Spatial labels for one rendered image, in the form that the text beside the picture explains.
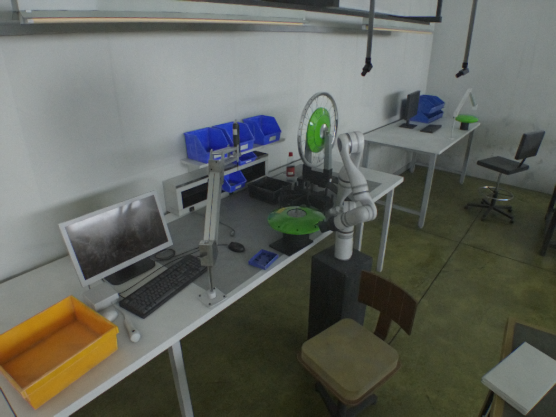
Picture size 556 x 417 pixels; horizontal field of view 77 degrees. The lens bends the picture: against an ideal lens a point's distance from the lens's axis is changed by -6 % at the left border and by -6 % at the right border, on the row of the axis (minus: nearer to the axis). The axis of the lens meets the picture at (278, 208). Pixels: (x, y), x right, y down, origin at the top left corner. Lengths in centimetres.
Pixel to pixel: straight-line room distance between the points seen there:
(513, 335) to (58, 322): 174
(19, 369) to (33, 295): 46
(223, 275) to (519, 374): 124
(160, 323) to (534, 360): 137
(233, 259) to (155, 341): 61
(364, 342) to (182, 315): 87
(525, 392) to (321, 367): 81
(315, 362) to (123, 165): 148
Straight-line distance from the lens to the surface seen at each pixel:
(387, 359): 186
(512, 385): 140
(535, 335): 166
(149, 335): 155
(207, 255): 152
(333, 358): 182
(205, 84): 254
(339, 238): 196
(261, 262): 187
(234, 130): 207
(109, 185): 225
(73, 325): 171
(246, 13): 207
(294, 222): 188
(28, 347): 169
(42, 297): 195
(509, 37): 610
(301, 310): 299
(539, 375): 148
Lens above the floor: 195
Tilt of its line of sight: 25 degrees down
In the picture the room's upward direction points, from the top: straight up
